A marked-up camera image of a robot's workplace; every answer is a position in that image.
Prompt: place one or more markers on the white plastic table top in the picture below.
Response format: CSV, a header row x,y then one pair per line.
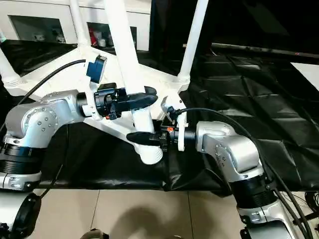
x,y
159,77

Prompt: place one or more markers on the white plastic table leg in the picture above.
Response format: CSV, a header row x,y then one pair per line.
x,y
78,25
124,49
192,44
7,69

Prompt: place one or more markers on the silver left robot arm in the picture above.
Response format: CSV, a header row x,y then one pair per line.
x,y
37,119

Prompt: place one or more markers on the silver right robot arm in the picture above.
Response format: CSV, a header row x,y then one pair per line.
x,y
236,154

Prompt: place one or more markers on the small white cup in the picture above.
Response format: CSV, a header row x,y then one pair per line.
x,y
102,42

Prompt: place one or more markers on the black plastic table mat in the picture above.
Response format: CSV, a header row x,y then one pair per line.
x,y
224,112

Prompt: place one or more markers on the red cabinet item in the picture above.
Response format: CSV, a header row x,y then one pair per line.
x,y
92,37

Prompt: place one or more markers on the white glass-door cabinet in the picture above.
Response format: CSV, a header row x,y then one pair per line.
x,y
37,12

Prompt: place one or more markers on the long dark metal rod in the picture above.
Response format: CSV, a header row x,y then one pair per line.
x,y
261,49

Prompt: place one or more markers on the large black backdrop sheet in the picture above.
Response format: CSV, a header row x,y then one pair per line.
x,y
249,20

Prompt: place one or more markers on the white flat board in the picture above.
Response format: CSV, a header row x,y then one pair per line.
x,y
307,73

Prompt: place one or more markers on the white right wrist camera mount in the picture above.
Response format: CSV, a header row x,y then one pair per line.
x,y
182,124

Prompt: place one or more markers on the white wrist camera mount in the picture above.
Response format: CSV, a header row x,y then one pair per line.
x,y
96,68
182,124

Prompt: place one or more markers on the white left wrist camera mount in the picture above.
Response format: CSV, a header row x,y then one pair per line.
x,y
96,68

